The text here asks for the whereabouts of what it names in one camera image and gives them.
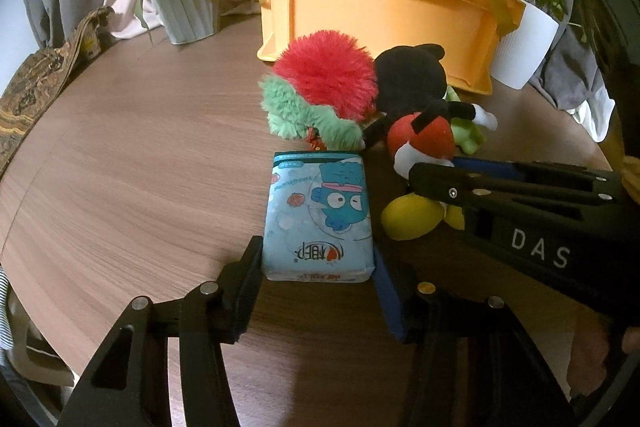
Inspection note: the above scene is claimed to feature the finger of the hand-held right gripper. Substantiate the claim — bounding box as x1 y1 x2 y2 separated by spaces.
452 157 627 188
407 161 627 214

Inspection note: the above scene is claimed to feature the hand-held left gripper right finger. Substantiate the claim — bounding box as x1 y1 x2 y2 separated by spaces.
372 249 577 427

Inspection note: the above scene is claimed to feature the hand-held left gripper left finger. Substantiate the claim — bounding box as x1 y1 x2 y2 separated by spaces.
57 234 266 427

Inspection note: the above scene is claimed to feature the blue cartoon tissue pack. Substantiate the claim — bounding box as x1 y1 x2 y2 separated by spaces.
263 150 377 284

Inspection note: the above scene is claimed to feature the black mouse plush toy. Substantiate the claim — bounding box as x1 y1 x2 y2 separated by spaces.
362 43 500 242

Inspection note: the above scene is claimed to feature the orange plastic crate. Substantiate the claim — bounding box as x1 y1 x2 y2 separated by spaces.
251 0 527 96

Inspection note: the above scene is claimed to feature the person's right hand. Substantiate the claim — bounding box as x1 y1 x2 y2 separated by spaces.
569 312 640 400

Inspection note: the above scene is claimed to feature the small green plush toy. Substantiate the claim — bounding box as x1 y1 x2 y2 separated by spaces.
442 84 487 156

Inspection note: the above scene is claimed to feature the white sheer curtain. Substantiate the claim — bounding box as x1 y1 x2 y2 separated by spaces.
569 83 617 144

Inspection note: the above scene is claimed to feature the red and green fluffy toy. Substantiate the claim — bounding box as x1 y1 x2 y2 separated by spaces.
258 32 379 154

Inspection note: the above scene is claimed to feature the striped cloth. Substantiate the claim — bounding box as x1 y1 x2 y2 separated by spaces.
0 266 21 358

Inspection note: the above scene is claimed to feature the brown patterned cloth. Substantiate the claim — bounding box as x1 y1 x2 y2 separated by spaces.
0 6 116 178

